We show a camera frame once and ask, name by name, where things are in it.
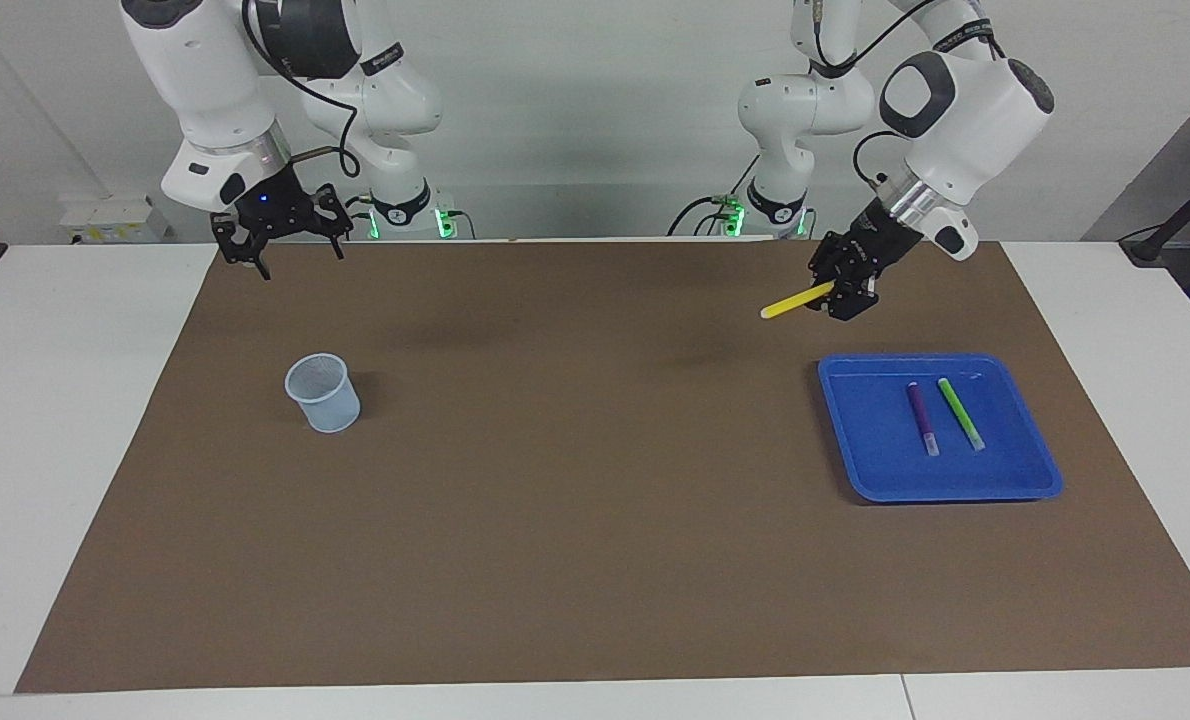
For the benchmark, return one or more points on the blue plastic tray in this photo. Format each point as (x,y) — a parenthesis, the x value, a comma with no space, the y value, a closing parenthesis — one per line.
(1005,460)

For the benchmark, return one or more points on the black stand leg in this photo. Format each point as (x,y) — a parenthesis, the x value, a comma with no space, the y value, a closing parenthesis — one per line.
(1180,215)

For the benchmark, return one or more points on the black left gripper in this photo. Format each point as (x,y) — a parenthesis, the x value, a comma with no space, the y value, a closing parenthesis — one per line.
(880,240)

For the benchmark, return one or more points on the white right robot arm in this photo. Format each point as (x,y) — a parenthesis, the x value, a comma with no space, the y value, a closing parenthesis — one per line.
(235,90)

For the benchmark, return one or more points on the brown table mat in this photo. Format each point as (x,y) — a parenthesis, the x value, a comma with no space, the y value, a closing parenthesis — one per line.
(595,520)

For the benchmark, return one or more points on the yellow pen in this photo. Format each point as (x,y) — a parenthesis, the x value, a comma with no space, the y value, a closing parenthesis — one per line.
(790,303)

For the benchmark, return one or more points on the white socket box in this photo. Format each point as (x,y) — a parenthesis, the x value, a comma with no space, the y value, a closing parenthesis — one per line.
(115,220)

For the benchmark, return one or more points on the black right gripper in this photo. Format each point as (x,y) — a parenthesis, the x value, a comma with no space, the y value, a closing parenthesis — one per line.
(273,205)

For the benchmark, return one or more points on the translucent plastic cup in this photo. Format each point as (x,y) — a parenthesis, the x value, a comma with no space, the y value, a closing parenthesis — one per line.
(330,400)

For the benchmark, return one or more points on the green pen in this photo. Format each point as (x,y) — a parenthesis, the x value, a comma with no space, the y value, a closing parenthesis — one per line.
(960,412)

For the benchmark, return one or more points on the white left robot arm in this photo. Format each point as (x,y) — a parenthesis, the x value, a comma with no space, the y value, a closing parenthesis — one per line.
(955,110)

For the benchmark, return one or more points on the purple pen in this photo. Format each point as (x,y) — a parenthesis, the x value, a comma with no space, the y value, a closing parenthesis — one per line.
(921,415)

